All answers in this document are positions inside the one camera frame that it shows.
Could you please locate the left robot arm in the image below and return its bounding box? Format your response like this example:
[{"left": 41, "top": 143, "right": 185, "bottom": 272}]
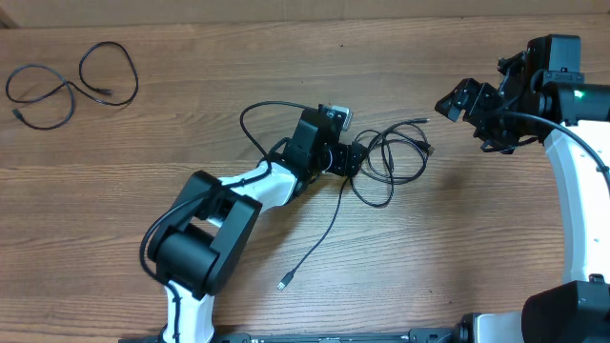
[{"left": 139, "top": 105, "right": 366, "bottom": 342}]

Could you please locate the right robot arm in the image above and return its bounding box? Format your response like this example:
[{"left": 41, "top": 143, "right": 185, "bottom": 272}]
[{"left": 435, "top": 34, "right": 609, "bottom": 342}]

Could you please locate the black usb cable bundle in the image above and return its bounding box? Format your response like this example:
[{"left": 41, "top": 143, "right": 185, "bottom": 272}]
[{"left": 275, "top": 117, "right": 436, "bottom": 293}]

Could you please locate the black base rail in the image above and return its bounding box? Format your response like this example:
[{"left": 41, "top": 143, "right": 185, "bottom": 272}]
[{"left": 118, "top": 326, "right": 468, "bottom": 343}]

